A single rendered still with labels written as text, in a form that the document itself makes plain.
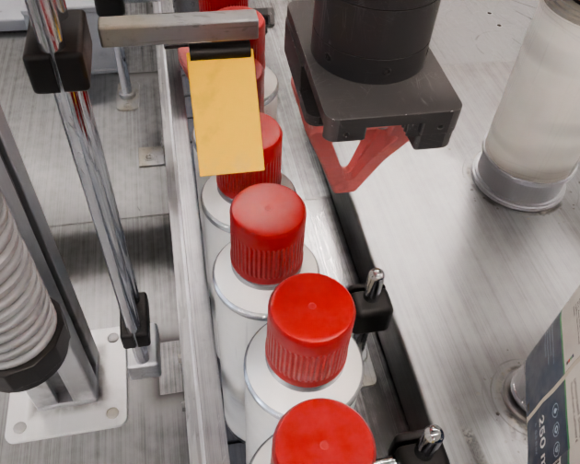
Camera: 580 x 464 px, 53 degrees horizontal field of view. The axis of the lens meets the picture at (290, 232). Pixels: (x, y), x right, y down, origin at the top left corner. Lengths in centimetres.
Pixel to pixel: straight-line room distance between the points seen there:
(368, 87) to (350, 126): 3
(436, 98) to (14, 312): 20
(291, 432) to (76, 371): 27
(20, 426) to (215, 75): 32
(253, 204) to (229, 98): 5
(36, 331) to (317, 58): 18
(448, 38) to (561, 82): 42
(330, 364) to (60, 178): 48
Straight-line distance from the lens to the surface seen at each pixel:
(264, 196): 25
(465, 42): 90
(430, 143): 29
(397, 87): 28
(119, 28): 26
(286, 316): 21
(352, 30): 27
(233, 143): 27
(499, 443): 44
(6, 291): 18
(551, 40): 49
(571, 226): 59
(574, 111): 52
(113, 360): 51
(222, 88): 27
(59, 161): 68
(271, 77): 39
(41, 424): 49
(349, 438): 20
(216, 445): 33
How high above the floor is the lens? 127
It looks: 49 degrees down
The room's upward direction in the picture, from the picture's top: 4 degrees clockwise
